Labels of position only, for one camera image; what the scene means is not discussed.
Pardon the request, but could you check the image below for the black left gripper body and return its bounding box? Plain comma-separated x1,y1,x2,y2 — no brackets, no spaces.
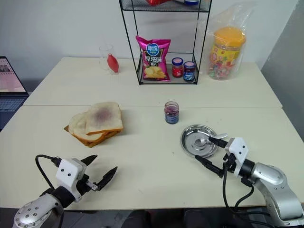
75,162,99,198

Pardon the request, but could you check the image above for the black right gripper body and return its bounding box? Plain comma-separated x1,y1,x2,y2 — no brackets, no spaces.
219,152,238,179

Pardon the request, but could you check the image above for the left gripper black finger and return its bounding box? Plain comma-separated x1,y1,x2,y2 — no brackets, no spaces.
80,154,98,167
96,166,118,191

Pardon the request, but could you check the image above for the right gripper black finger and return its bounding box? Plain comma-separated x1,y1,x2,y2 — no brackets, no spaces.
209,135,229,149
195,155,224,178

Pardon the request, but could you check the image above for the small metal spoon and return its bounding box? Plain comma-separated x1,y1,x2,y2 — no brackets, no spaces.
194,133,228,147

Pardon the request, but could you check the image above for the open glass jam jar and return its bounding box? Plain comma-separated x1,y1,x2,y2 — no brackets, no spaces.
164,101,180,124

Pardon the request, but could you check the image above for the blue jam jar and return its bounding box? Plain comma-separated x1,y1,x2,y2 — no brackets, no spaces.
183,61,196,83

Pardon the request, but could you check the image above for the red jam jar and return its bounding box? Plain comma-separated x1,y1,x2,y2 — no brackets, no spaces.
171,57,184,78

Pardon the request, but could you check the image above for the round stainless steel plate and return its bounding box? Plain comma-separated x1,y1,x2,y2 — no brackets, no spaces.
180,123,220,158

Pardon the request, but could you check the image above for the candy jar with orange lid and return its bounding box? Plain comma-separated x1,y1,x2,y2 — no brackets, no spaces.
208,27,247,80

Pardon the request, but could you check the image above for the red rubber bulb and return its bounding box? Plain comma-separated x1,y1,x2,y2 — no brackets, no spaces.
107,54,120,73

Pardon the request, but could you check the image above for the clear drinking glass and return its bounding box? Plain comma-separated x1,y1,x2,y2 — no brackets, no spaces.
98,44,122,76

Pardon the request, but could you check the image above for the pink potato chips bag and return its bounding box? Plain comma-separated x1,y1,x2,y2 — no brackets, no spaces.
135,35,172,82

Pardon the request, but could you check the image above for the open laptop computer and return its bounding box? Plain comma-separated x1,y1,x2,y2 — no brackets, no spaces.
0,56,30,132

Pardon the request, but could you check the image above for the clear plastic bag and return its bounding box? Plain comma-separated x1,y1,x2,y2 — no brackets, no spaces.
198,4,256,82

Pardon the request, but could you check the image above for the red snack package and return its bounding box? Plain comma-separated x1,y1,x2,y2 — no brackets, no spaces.
144,0,177,6

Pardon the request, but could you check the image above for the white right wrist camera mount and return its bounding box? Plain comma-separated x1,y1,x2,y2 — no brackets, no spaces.
224,137,249,178

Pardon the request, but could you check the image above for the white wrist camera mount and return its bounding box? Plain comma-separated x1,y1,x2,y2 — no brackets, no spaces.
55,158,87,202
224,137,249,178

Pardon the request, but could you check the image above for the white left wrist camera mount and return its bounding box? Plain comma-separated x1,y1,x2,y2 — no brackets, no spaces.
55,158,87,202

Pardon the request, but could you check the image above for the black wire shelf rack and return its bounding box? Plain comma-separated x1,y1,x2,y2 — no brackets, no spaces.
118,0,212,86

